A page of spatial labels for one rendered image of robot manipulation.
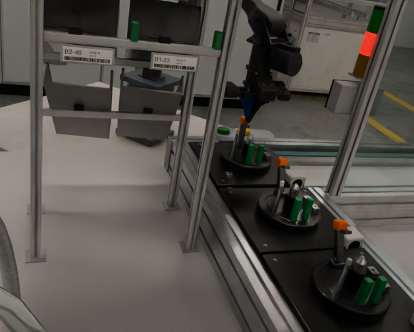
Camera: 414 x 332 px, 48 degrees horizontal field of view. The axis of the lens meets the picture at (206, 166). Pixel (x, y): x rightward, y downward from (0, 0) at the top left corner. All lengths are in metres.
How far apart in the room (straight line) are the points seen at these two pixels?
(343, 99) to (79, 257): 0.69
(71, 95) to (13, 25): 3.13
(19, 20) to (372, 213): 3.34
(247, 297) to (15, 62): 3.55
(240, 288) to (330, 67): 4.82
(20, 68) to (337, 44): 3.35
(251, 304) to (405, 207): 0.67
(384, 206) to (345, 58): 4.40
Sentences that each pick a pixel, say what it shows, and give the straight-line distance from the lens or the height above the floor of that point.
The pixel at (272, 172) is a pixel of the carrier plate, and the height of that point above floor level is 0.97.
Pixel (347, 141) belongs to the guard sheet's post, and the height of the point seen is 1.11.
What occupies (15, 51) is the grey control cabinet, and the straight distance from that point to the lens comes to 4.16.
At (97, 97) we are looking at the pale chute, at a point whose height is 1.15.
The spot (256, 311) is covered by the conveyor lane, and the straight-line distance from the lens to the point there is 0.84.
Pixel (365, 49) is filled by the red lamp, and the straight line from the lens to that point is 1.12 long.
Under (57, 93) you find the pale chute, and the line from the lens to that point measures 1.00.
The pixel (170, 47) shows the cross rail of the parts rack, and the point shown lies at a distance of 0.83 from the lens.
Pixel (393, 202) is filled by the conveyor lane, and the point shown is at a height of 0.93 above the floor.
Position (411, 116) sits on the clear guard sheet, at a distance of 1.25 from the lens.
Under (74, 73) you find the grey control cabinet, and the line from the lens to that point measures 4.20.
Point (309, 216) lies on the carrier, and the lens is 1.01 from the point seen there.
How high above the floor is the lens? 1.49
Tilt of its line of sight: 26 degrees down
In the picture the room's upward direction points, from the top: 11 degrees clockwise
